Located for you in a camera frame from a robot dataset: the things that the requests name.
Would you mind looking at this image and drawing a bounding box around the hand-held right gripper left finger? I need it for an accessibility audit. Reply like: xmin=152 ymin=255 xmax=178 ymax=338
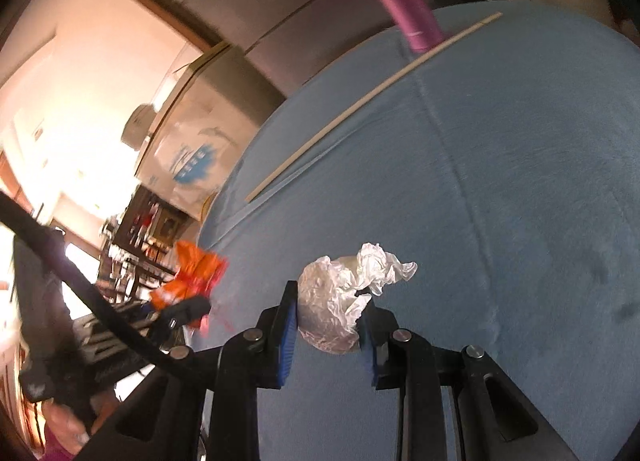
xmin=87 ymin=280 xmax=300 ymax=461

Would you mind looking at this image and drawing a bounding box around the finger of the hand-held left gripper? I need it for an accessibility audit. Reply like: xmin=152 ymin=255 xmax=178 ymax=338
xmin=150 ymin=295 xmax=212 ymax=342

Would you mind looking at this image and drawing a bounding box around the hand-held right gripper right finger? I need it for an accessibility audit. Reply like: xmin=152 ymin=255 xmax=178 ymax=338
xmin=356 ymin=293 xmax=581 ymax=461

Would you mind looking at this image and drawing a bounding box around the orange snack packet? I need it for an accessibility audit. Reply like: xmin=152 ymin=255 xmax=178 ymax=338
xmin=149 ymin=240 xmax=230 ymax=332

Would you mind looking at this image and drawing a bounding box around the white plastic bag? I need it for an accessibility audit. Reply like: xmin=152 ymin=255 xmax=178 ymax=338
xmin=297 ymin=242 xmax=418 ymax=354

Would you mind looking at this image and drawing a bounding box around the dark wooden furniture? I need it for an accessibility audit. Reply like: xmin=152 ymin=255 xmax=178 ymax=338
xmin=97 ymin=186 xmax=191 ymax=302

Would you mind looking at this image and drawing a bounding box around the cardboard box with blue print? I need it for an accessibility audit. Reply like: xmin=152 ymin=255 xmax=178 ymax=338
xmin=135 ymin=41 xmax=286 ymax=217

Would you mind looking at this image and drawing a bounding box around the round white appliance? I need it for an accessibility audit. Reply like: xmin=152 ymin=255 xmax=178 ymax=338
xmin=120 ymin=104 xmax=158 ymax=149

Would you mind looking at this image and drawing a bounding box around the blue tablecloth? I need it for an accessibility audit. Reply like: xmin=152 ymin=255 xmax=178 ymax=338
xmin=197 ymin=0 xmax=640 ymax=461

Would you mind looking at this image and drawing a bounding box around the thin white stick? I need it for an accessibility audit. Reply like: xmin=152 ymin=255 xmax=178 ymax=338
xmin=245 ymin=12 xmax=502 ymax=203

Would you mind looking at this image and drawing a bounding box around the black cable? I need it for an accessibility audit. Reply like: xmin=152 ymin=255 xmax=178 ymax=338
xmin=0 ymin=191 xmax=216 ymax=382

